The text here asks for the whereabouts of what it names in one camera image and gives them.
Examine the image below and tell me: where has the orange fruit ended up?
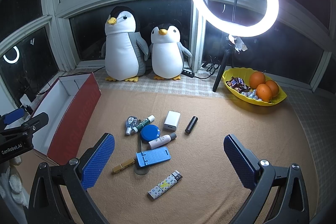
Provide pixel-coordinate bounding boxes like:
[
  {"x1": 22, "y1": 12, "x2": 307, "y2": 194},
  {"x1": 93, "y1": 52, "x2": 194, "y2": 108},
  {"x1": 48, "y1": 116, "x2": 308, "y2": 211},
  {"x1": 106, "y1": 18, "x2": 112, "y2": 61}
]
[
  {"x1": 256, "y1": 84, "x2": 273, "y2": 102},
  {"x1": 265, "y1": 80, "x2": 279, "y2": 98},
  {"x1": 249, "y1": 71, "x2": 266, "y2": 89}
]

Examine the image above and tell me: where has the large plush penguin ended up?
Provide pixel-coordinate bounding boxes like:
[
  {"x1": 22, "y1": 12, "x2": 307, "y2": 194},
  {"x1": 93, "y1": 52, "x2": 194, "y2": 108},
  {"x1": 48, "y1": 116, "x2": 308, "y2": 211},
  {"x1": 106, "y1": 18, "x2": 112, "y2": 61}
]
[{"x1": 105, "y1": 6, "x2": 150, "y2": 83}]

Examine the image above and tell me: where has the blue round lid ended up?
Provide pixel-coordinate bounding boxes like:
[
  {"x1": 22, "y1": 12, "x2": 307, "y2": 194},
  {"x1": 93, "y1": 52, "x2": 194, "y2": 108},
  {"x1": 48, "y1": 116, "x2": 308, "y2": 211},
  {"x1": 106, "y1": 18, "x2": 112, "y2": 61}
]
[{"x1": 141, "y1": 124, "x2": 161, "y2": 142}]

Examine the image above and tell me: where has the small plush penguin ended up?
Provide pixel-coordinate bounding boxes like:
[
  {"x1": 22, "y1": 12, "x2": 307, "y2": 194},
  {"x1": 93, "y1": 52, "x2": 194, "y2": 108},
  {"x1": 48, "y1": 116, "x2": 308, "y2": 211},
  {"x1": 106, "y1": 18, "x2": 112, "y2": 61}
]
[{"x1": 150, "y1": 23, "x2": 193, "y2": 80}]

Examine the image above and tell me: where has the blue plastic phone stand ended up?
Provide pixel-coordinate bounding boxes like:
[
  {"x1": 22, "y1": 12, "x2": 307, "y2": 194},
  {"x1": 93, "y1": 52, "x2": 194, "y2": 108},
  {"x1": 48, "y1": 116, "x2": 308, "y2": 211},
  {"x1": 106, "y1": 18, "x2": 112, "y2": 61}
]
[{"x1": 141, "y1": 147, "x2": 171, "y2": 166}]

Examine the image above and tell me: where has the orange fruit right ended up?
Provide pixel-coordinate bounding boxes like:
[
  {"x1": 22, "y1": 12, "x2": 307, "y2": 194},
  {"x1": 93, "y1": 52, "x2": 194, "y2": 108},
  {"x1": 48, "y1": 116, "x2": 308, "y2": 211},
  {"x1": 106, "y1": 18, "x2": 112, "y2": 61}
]
[{"x1": 265, "y1": 80, "x2": 279, "y2": 98}]

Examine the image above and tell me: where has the grey metal spoon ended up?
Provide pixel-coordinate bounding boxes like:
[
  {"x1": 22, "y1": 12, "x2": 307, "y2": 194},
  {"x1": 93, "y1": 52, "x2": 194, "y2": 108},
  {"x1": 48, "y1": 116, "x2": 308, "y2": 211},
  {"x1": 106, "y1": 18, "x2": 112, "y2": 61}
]
[{"x1": 134, "y1": 134, "x2": 149, "y2": 176}]

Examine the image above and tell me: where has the blue correction tape dispenser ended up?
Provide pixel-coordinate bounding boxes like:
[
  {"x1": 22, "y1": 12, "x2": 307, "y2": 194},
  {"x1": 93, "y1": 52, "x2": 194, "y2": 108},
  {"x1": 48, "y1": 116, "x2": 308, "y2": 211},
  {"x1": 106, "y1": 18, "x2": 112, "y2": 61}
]
[{"x1": 125, "y1": 116, "x2": 138, "y2": 135}]

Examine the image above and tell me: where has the orange fruit front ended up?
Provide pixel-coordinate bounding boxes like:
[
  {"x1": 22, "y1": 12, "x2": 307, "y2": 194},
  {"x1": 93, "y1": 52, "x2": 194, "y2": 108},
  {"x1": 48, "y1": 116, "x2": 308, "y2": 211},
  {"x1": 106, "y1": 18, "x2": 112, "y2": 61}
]
[{"x1": 256, "y1": 84, "x2": 273, "y2": 102}]

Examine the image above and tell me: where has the black cylinder lipstick tube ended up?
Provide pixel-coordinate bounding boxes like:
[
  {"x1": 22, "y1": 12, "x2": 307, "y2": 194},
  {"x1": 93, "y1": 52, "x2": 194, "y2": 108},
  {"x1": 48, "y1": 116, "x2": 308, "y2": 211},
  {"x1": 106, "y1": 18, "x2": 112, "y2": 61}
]
[{"x1": 185, "y1": 116, "x2": 198, "y2": 134}]

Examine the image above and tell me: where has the white usb charger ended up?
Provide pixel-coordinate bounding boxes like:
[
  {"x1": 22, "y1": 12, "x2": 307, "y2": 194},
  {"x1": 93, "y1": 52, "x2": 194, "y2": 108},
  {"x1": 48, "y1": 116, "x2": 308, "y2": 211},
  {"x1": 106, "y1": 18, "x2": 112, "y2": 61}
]
[{"x1": 163, "y1": 110, "x2": 181, "y2": 131}]

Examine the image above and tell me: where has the checked white cloth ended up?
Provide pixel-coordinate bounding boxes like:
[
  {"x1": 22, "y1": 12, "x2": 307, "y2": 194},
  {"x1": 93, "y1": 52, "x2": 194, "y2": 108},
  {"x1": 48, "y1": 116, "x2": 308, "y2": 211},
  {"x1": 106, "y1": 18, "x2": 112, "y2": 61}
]
[{"x1": 63, "y1": 66, "x2": 336, "y2": 177}]

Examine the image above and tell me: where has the wooden clothespin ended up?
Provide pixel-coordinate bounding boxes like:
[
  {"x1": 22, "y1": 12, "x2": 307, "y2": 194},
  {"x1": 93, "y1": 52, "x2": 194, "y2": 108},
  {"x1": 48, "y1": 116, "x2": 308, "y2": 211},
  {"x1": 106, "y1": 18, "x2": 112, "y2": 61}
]
[{"x1": 112, "y1": 158, "x2": 135, "y2": 174}]

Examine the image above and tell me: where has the orange fruit rear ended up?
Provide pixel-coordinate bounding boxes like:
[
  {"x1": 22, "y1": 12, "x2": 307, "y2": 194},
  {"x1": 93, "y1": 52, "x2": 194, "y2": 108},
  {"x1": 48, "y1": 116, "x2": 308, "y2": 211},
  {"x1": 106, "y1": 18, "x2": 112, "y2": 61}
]
[{"x1": 249, "y1": 71, "x2": 266, "y2": 89}]

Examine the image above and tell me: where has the yellow leaf-shaped fruit bowl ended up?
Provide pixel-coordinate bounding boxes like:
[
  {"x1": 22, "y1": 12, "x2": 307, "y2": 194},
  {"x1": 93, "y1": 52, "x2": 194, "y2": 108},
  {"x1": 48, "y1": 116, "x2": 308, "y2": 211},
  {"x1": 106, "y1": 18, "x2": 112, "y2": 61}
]
[{"x1": 222, "y1": 68, "x2": 287, "y2": 107}]

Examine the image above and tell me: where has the green white lip balm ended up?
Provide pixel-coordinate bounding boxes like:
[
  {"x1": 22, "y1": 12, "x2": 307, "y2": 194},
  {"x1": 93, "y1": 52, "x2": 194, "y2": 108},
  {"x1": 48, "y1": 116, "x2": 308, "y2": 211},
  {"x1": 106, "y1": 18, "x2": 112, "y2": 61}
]
[{"x1": 131, "y1": 115, "x2": 155, "y2": 133}]

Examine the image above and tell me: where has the pink lotion bottle grey cap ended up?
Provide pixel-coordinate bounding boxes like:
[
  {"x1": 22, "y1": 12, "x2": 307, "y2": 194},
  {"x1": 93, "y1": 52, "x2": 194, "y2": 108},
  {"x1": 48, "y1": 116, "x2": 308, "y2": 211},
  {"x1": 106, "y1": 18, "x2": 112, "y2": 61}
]
[{"x1": 149, "y1": 132, "x2": 177, "y2": 149}]

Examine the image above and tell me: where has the red white cardboard box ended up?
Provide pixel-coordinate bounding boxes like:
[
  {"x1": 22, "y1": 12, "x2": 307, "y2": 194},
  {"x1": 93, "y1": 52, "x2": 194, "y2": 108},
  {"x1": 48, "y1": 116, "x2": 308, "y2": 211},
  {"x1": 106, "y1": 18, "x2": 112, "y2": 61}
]
[{"x1": 33, "y1": 73, "x2": 101, "y2": 165}]

